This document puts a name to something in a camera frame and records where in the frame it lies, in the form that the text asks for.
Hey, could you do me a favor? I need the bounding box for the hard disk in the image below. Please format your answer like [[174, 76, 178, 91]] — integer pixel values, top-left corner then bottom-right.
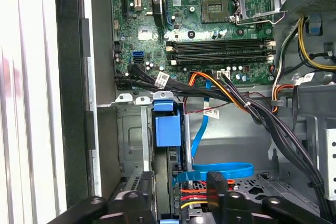
[[153, 98, 184, 224]]

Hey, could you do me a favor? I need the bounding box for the black cable bundle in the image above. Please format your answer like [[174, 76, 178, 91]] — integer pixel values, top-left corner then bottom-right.
[[114, 63, 332, 224]]

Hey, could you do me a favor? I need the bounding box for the metal optical drive cage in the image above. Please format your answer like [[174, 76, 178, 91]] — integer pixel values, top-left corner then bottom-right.
[[278, 82, 336, 204]]

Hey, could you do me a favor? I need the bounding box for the RAM slot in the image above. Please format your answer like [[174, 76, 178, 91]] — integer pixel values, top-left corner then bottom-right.
[[169, 58, 275, 66], [169, 52, 275, 59], [165, 45, 276, 53], [165, 39, 275, 47]]

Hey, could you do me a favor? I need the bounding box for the yellow black wire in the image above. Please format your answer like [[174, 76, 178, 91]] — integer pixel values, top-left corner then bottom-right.
[[297, 16, 336, 72]]

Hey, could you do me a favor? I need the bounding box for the orange red yellow power wire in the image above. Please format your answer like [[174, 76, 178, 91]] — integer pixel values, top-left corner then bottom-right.
[[177, 178, 236, 210]]

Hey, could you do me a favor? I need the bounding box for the locking lever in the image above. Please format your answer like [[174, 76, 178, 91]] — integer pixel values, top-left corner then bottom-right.
[[235, 10, 289, 26]]

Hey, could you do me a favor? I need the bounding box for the black open PC case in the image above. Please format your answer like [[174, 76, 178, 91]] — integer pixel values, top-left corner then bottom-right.
[[54, 0, 336, 224]]

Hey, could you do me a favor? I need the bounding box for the blue data wire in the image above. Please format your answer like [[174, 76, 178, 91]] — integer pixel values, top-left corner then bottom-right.
[[172, 78, 255, 184]]

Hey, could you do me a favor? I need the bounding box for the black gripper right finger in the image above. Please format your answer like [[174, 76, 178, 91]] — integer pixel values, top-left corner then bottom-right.
[[206, 170, 334, 224]]

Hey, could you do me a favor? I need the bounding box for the orange board wire bundle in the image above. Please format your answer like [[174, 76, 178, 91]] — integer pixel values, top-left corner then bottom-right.
[[188, 71, 247, 109]]

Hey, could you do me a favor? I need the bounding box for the multicolour thin wire bundle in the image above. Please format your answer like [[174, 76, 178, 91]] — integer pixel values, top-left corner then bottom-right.
[[270, 32, 302, 116]]

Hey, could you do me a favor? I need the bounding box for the CPU socket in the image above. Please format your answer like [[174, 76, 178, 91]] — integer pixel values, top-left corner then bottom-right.
[[199, 0, 232, 25]]

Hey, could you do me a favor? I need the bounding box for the metal disk bay cage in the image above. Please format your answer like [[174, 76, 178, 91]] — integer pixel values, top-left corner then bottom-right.
[[114, 91, 195, 224]]

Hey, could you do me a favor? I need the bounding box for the green motherboard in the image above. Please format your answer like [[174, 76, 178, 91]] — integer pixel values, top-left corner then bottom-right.
[[111, 0, 278, 88]]

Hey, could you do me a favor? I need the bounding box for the blue plastic cable clip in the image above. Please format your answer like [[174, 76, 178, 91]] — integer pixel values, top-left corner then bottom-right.
[[307, 14, 323, 35]]

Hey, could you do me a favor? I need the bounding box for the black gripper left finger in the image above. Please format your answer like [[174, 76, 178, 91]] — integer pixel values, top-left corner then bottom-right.
[[47, 170, 158, 224]]

